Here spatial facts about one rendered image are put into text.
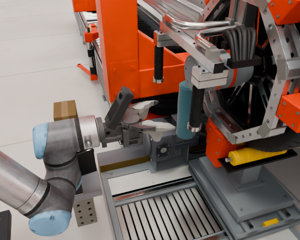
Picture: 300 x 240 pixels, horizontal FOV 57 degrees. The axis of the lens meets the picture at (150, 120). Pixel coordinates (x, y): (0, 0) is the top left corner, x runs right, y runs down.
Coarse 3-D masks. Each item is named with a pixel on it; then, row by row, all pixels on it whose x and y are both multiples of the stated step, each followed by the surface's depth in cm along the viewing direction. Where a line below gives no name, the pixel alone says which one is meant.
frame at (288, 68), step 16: (224, 0) 102; (256, 0) 79; (208, 16) 108; (272, 32) 76; (288, 32) 76; (272, 48) 77; (288, 48) 74; (288, 64) 73; (288, 80) 75; (208, 96) 122; (272, 96) 80; (208, 112) 120; (224, 112) 118; (272, 112) 82; (224, 128) 110; (240, 128) 109; (256, 128) 90; (272, 128) 84
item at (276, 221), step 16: (192, 160) 159; (192, 176) 158; (208, 192) 141; (224, 208) 135; (288, 208) 135; (224, 224) 130; (240, 224) 126; (256, 224) 127; (272, 224) 125; (288, 224) 130
